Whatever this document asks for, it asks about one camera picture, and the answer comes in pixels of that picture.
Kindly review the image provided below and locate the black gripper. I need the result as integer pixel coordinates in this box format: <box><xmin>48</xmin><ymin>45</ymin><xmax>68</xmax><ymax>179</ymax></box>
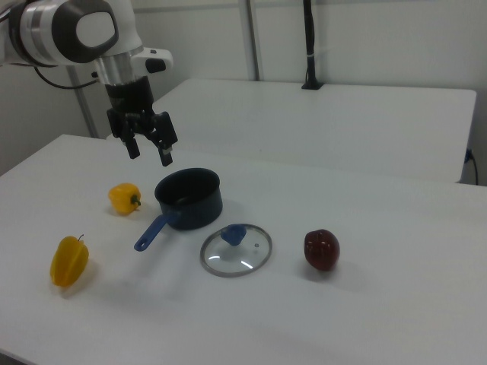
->
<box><xmin>103</xmin><ymin>75</ymin><xmax>180</xmax><ymax>168</ymax></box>

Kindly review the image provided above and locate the glass lid with blue knob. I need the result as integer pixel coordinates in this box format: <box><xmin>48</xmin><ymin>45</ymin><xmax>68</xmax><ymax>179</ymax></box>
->
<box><xmin>200</xmin><ymin>223</ymin><xmax>274</xmax><ymax>278</ymax></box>

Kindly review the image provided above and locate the yellow bell pepper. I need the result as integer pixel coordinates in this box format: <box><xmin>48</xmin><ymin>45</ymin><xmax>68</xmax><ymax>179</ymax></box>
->
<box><xmin>108</xmin><ymin>182</ymin><xmax>142</xmax><ymax>217</ymax></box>

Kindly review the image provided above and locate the dark blue saucepan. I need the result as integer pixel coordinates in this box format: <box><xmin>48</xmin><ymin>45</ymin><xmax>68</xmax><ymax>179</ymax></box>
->
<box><xmin>133</xmin><ymin>167</ymin><xmax>224</xmax><ymax>252</ymax></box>

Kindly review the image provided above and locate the yellow starfruit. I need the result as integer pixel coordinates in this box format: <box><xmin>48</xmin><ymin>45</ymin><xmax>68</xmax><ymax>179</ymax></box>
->
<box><xmin>49</xmin><ymin>233</ymin><xmax>91</xmax><ymax>288</ymax></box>

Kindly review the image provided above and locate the white table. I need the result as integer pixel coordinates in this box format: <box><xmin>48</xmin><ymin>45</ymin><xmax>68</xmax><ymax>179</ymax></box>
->
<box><xmin>106</xmin><ymin>78</ymin><xmax>479</xmax><ymax>185</ymax></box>

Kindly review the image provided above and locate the black pole with base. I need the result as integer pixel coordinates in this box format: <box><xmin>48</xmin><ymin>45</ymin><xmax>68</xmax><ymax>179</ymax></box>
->
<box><xmin>301</xmin><ymin>0</ymin><xmax>325</xmax><ymax>90</ymax></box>

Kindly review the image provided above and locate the dark red bell pepper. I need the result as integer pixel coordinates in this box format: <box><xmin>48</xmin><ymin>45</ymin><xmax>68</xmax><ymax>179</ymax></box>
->
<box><xmin>303</xmin><ymin>228</ymin><xmax>341</xmax><ymax>272</ymax></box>

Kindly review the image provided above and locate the grey metal wall post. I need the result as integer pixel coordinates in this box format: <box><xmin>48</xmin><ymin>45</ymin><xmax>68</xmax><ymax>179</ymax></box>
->
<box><xmin>246</xmin><ymin>0</ymin><xmax>264</xmax><ymax>81</ymax></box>
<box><xmin>67</xmin><ymin>65</ymin><xmax>100</xmax><ymax>140</ymax></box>

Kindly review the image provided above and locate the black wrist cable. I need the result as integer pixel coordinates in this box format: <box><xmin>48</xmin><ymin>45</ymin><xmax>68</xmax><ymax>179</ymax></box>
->
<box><xmin>35</xmin><ymin>66</ymin><xmax>101</xmax><ymax>90</ymax></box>

